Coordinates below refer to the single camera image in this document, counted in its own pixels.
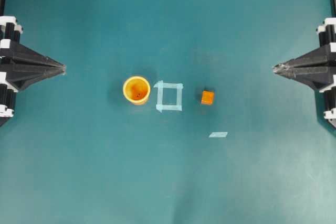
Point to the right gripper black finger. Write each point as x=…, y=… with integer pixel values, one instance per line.
x=322, y=56
x=316, y=78

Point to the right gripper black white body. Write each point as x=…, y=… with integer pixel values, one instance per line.
x=326, y=33

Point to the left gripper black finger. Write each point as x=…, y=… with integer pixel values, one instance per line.
x=18, y=52
x=19, y=77

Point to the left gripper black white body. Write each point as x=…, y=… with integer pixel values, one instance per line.
x=10, y=31

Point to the orange cube block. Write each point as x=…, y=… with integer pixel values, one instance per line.
x=207, y=97

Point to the orange plastic cup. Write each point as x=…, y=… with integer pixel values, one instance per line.
x=136, y=90

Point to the small light blue tape strip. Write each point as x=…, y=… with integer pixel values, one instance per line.
x=218, y=135

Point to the light blue tape square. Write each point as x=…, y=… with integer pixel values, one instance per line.
x=169, y=96

